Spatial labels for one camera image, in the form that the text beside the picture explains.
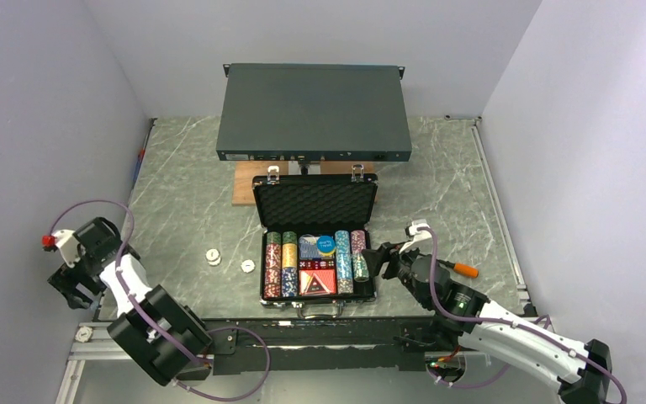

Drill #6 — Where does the orange handled screwdriver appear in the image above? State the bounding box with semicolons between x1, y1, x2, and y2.
435;259;479;279

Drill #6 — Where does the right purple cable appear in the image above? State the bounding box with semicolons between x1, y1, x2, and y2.
417;226;629;404

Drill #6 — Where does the white poker chip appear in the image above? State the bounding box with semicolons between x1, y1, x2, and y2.
74;326;94;343
241;259;256;274
205;248;221;266

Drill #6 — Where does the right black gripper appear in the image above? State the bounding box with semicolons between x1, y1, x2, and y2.
361;238;432;308

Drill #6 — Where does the light blue chip column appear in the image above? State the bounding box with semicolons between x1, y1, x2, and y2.
335;230;353;295

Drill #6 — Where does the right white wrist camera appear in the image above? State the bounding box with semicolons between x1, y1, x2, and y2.
400;219;432;253

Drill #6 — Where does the dark rack-mount server unit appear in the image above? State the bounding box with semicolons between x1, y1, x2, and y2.
215;63;412;162

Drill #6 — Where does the blue dealer button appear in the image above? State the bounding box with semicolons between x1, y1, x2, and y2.
316;235;336;256

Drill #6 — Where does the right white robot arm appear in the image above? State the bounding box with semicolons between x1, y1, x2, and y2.
359;243;612;403

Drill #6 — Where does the blue playing card deck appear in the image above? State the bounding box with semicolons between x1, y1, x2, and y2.
299;235;335;259

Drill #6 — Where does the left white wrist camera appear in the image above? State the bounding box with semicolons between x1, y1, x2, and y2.
41;229;81;268

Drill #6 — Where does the green yellow blue chip column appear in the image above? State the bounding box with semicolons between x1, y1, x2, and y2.
281;231;299;297

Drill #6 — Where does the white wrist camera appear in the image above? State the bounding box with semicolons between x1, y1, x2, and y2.
400;219;432;253
41;229;81;268

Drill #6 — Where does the red green chip column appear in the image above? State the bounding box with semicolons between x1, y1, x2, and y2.
263;231;282;299

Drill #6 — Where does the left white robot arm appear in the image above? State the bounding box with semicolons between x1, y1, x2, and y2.
41;217;212;385

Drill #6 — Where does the black poker chip case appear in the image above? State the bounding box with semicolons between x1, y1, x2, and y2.
252;165;379;320

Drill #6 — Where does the red dice row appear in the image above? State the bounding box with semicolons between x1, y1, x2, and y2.
299;259;336;270

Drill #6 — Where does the red triangle card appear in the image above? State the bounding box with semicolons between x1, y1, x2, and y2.
301;274;330;295

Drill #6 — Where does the wooden board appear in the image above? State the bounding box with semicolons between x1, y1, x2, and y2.
231;161;376;206

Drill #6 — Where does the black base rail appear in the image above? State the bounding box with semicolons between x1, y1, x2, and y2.
204;316;457;375

